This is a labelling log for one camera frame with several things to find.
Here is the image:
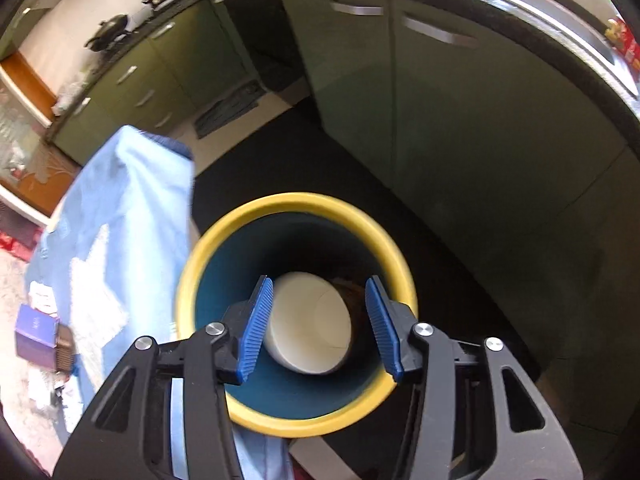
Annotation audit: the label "green door cabinet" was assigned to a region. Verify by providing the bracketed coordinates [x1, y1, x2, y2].
[277, 0, 631, 261]

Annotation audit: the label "blue star-print tablecloth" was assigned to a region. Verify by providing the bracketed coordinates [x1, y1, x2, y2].
[25, 125, 296, 480]

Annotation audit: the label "orange door frame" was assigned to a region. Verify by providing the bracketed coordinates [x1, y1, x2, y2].
[0, 52, 56, 126]

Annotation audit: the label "black wok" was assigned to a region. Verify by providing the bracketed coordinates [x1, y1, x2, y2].
[84, 14, 132, 52]

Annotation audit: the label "purple box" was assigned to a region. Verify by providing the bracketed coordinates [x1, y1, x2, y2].
[14, 304, 76, 373]

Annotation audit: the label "grey floor mat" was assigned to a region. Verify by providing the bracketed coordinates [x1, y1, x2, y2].
[195, 82, 261, 140]

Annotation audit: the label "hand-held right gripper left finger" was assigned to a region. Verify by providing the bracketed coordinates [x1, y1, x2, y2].
[52, 275, 275, 480]

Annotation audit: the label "green drawer cabinet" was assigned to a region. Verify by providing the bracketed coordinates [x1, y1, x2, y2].
[47, 0, 261, 166]

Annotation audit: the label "red floor mat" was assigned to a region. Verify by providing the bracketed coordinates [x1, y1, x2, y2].
[0, 230, 43, 261]

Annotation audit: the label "white paper cup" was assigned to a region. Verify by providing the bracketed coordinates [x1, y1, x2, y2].
[262, 271, 356, 376]

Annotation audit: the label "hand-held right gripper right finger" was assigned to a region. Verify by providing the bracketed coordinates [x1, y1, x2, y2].
[365, 276, 585, 480]

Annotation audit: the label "red packets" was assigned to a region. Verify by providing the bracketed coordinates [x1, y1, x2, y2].
[605, 17, 640, 73]

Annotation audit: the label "white paper scrap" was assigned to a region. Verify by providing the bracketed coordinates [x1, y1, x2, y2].
[29, 282, 60, 311]

